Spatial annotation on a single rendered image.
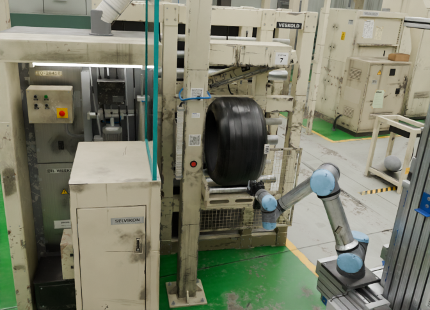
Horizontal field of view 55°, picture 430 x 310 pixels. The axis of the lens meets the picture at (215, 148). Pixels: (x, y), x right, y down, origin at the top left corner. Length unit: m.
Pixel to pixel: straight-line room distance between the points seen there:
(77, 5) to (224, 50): 8.97
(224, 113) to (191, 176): 0.48
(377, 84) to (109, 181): 5.88
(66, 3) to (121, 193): 9.80
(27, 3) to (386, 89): 8.35
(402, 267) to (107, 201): 1.47
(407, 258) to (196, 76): 1.48
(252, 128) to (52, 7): 9.41
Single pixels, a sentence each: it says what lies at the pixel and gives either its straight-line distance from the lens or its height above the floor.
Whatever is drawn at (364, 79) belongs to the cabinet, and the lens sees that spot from 7.13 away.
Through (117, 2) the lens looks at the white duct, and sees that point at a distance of 2.67.
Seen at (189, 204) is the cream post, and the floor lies 0.78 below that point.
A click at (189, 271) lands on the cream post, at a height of 0.24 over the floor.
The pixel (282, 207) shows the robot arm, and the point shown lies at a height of 1.00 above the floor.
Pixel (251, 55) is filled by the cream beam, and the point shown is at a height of 1.71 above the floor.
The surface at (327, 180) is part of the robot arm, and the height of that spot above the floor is 1.29.
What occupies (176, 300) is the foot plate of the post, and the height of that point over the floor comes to 0.01.
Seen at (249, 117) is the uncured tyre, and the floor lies 1.40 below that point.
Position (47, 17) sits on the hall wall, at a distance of 11.41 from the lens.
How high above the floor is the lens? 2.06
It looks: 20 degrees down
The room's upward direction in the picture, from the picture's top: 4 degrees clockwise
